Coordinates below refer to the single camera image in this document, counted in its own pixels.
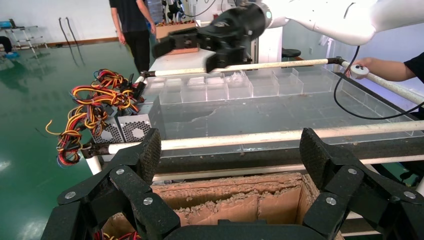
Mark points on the white cart leg pipe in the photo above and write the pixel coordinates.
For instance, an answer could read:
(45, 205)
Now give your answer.
(94, 165)

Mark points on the white round button pendant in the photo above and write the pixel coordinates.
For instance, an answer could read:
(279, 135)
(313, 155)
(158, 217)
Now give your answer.
(359, 72)

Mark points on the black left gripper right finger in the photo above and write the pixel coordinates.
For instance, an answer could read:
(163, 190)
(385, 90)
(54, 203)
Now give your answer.
(364, 205)

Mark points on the operator bare hand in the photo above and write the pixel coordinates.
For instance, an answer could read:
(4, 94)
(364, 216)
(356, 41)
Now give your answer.
(366, 63)

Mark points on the grey metal power supply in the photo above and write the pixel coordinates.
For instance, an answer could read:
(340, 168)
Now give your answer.
(107, 134)
(136, 127)

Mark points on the black pipe joint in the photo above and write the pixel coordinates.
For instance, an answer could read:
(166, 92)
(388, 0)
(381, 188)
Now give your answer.
(94, 149)
(335, 61)
(147, 74)

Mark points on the white cabinet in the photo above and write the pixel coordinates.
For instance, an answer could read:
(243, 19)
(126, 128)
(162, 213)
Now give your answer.
(270, 46)

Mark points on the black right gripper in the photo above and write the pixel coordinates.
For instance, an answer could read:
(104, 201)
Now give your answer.
(235, 26)

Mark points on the brown cardboard divider box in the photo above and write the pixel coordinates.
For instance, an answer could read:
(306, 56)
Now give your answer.
(232, 205)

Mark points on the clear acrylic divider tray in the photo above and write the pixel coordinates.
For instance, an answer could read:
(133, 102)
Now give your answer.
(265, 86)

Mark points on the blue bin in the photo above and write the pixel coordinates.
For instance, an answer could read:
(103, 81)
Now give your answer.
(5, 24)

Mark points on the brown cardboard box with parts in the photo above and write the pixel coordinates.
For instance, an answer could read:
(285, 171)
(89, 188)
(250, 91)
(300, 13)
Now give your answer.
(172, 31)

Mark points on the black cart side beam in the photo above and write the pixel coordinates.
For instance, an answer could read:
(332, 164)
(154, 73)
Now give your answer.
(232, 160)

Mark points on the operator bare forearm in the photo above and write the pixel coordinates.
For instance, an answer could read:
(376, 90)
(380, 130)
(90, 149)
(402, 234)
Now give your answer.
(391, 70)

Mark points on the standing person in black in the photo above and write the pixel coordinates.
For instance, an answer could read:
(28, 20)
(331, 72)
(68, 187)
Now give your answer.
(132, 20)

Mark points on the crouching person in black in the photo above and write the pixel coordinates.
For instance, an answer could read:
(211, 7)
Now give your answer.
(5, 43)

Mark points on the metal shelf rack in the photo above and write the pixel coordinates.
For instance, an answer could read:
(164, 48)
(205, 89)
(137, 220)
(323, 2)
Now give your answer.
(20, 30)

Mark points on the black round stool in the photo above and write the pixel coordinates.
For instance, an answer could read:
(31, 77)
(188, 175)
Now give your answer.
(290, 53)

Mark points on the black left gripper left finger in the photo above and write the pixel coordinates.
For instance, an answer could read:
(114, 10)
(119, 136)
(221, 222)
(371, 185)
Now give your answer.
(99, 198)

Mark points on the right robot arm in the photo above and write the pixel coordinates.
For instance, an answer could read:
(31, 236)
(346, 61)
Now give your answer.
(331, 20)

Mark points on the black shirt sleeve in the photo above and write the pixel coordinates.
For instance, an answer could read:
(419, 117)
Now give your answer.
(416, 66)

